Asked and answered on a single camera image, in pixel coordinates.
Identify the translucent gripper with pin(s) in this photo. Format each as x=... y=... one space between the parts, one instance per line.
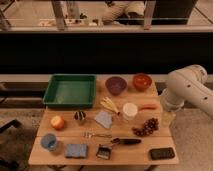
x=167 y=118

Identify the orange red pepper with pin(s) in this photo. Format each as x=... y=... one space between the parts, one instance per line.
x=147 y=107

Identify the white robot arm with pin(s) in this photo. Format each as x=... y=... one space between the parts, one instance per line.
x=186 y=84

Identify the green plastic tray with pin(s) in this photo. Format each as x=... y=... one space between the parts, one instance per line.
x=70 y=91

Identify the dark red grape bunch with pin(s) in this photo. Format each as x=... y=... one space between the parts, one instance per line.
x=148 y=128

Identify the black rectangular phone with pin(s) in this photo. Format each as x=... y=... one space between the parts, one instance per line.
x=162 y=153

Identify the white cup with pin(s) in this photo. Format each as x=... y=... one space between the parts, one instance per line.
x=130 y=110

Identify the wooden table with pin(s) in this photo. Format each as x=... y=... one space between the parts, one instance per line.
x=121 y=128

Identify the red bowl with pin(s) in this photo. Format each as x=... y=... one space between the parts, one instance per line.
x=142 y=81

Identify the purple bowl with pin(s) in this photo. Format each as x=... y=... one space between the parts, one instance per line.
x=115 y=85

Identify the blue grey cloth piece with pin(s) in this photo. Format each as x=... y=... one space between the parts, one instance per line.
x=104 y=119

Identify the yellow banana bunch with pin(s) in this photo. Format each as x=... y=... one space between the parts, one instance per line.
x=109 y=104

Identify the metal fork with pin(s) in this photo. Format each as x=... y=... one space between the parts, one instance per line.
x=90 y=135

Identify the dark striped small cup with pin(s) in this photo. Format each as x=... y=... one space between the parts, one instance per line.
x=80 y=117

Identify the blue sponge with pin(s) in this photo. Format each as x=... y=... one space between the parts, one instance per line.
x=76 y=151

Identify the orange apple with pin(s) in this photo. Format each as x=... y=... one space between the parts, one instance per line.
x=57 y=122

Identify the blue plastic cup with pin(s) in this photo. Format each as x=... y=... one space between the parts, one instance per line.
x=49 y=142

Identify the black handled brush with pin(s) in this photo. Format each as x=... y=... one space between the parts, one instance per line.
x=104 y=150

